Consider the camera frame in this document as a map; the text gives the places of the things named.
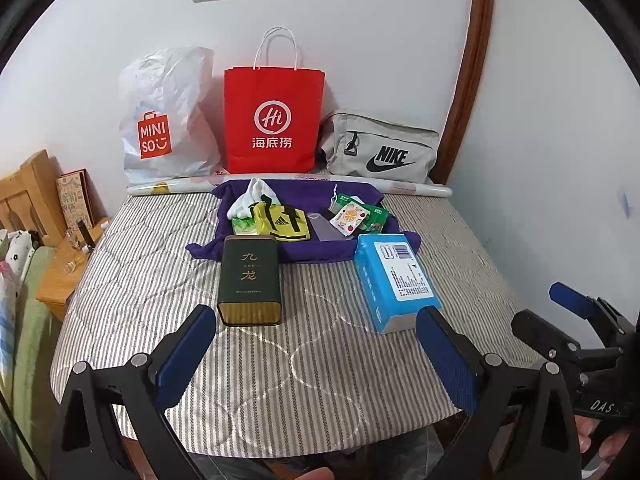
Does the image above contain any blue tissue pack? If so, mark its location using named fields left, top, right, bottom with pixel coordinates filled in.
left=353, top=233, right=443, bottom=335

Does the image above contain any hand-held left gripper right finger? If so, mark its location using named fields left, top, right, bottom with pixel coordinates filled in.
left=415, top=306, right=583, bottom=480

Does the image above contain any patterned brown box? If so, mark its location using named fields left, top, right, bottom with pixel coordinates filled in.
left=55, top=168, right=96, bottom=231

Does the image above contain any red paper shopping bag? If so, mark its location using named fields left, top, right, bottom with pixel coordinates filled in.
left=223, top=27, right=327, bottom=175

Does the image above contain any yellow sports bag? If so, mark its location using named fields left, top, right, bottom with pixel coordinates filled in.
left=252, top=195, right=312, bottom=242

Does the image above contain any wooden nightstand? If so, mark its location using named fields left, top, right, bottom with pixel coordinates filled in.
left=36, top=217, right=112, bottom=321

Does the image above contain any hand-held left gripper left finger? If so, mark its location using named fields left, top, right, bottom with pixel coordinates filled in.
left=47, top=304, right=217, bottom=480

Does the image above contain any white pillow with black dots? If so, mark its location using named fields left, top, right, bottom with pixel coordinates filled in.
left=0, top=230, right=38, bottom=281

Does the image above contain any colourful striped pillow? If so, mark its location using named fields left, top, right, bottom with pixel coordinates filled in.
left=0, top=270, right=21, bottom=411

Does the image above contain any purple cloth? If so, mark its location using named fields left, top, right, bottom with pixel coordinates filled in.
left=186, top=178, right=421, bottom=263

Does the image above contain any rolled printed poster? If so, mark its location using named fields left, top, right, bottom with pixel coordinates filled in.
left=126, top=172, right=453, bottom=200

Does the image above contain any thin black cable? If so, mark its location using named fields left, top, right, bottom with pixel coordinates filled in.
left=0, top=395, right=36, bottom=480

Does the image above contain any dark green tea tin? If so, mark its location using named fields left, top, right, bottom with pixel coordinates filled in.
left=216, top=234, right=284, bottom=327

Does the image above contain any brown wooden door frame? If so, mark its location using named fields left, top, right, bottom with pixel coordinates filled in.
left=429, top=0, right=496, bottom=186

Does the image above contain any person's right hand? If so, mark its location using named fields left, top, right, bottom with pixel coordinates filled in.
left=576, top=414, right=635, bottom=466

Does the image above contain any wooden headboard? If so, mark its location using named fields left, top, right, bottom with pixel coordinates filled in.
left=0, top=149, right=68, bottom=246

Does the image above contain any clear plastic bag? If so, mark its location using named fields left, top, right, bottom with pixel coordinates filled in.
left=309, top=211, right=343, bottom=243

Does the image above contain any white plastic shopping bag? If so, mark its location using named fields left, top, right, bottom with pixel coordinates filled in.
left=118, top=46, right=223, bottom=186

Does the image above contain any striped quilted table cover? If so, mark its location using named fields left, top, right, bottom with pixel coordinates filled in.
left=50, top=192, right=546, bottom=458

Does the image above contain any grey zip pouch bag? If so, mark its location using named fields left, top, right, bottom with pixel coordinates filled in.
left=320, top=113, right=440, bottom=184

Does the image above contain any pair of white gloves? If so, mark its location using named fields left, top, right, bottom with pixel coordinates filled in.
left=227, top=177, right=281, bottom=222

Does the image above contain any clear glass cup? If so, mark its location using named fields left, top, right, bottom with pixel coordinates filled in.
left=59, top=246, right=83, bottom=275

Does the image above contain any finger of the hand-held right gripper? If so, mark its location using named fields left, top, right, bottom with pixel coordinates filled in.
left=548, top=282, right=637, bottom=347
left=511, top=309, right=581, bottom=367

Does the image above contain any fruit print packet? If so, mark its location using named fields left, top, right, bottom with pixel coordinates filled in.
left=331, top=200, right=372, bottom=237

